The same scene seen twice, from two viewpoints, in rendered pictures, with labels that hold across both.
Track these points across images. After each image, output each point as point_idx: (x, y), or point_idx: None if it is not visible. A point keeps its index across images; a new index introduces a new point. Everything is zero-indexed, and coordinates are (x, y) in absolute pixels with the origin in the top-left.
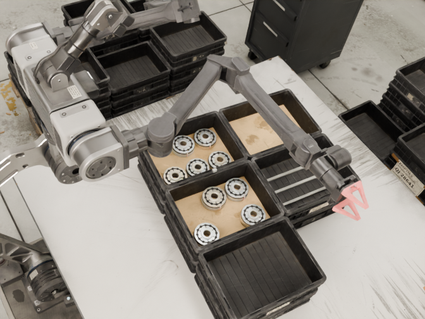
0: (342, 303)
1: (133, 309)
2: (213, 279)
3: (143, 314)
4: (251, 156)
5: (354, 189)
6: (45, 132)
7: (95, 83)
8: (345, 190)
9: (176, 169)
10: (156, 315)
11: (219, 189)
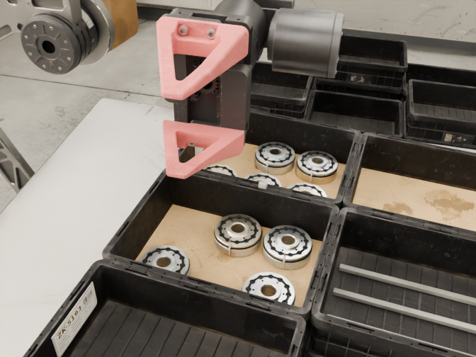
0: None
1: (1, 306)
2: (62, 307)
3: (1, 323)
4: (348, 204)
5: (201, 41)
6: None
7: None
8: (159, 20)
9: (229, 171)
10: (10, 337)
11: (257, 227)
